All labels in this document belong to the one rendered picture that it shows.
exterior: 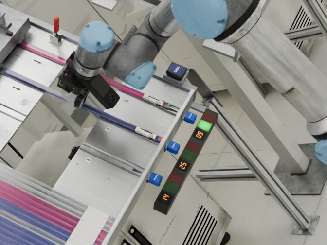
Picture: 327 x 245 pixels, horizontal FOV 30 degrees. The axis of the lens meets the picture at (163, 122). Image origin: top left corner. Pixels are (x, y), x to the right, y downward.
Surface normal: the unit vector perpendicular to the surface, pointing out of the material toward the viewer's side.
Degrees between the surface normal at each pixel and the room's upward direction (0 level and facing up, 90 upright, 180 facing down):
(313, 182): 0
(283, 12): 90
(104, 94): 86
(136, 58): 59
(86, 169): 44
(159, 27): 86
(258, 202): 0
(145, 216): 90
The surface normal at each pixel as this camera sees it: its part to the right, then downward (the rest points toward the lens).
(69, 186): 0.06, -0.54
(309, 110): -0.27, 0.65
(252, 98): 0.69, -0.08
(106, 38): 0.28, -0.43
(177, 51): -0.44, 0.74
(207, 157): -0.58, -0.66
